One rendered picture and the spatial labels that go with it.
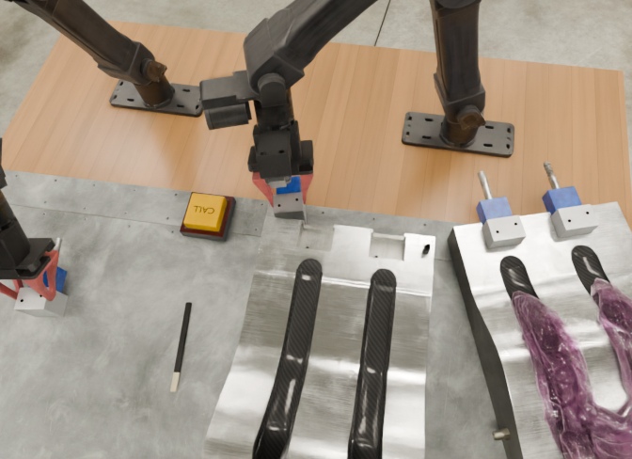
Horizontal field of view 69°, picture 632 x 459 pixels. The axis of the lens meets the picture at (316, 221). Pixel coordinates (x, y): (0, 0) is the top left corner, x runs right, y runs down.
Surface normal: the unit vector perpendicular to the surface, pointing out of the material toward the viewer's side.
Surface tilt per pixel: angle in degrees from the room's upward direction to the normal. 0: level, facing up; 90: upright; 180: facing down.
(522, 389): 13
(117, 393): 0
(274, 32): 38
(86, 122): 0
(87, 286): 0
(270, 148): 30
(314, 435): 24
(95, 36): 91
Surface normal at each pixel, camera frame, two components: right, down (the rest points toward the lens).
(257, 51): -0.66, -0.20
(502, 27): -0.07, -0.41
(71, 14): 0.93, 0.35
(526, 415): -0.04, -0.14
